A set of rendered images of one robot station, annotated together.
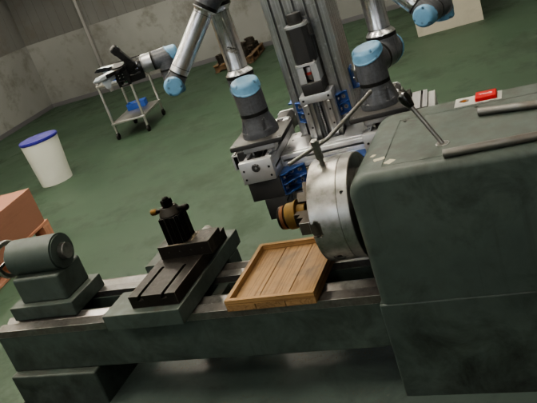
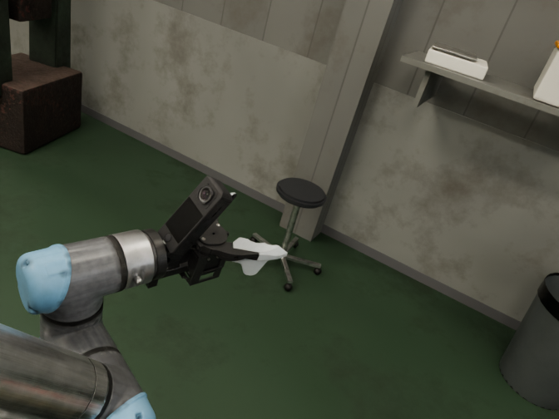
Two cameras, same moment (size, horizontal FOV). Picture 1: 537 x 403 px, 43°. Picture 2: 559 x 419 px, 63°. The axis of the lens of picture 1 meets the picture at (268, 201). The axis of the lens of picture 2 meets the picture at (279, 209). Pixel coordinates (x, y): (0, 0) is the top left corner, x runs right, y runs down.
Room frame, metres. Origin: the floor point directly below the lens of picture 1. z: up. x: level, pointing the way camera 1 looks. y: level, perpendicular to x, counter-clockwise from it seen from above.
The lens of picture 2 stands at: (2.20, -0.40, 1.96)
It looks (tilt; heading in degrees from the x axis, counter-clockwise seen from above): 29 degrees down; 271
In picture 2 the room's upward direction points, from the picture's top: 16 degrees clockwise
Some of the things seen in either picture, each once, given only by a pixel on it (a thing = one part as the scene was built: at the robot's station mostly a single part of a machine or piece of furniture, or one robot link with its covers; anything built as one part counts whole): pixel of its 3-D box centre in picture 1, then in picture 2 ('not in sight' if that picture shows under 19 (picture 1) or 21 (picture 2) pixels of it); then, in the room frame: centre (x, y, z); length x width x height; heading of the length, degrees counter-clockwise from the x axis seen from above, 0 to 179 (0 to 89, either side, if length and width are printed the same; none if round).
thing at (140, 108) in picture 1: (131, 95); not in sight; (9.36, 1.29, 0.44); 0.94 x 0.56 x 0.88; 160
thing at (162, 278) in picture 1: (180, 265); not in sight; (2.17, 0.36, 0.95); 0.43 x 0.18 x 0.04; 154
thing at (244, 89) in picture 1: (248, 93); not in sight; (2.68, -0.06, 1.33); 0.13 x 0.12 x 0.14; 1
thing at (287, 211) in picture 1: (294, 215); not in sight; (1.94, -0.06, 1.08); 0.09 x 0.09 x 0.09; 65
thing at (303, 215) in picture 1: (309, 222); not in sight; (1.83, -0.09, 1.09); 0.12 x 0.11 x 0.05; 154
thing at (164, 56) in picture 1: (165, 57); not in sight; (2.80, 0.20, 1.56); 0.11 x 0.08 x 0.09; 91
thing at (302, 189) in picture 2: not in sight; (287, 226); (2.15, -3.15, 0.32); 0.60 x 0.57 x 0.63; 56
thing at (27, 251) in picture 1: (44, 270); not in sight; (2.40, 0.88, 1.01); 0.30 x 0.20 x 0.29; 64
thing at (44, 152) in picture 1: (47, 159); not in sight; (7.98, 2.30, 0.28); 0.46 x 0.46 x 0.56
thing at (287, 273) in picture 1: (285, 270); not in sight; (1.99, 0.02, 0.88); 0.36 x 0.30 x 0.04; 154
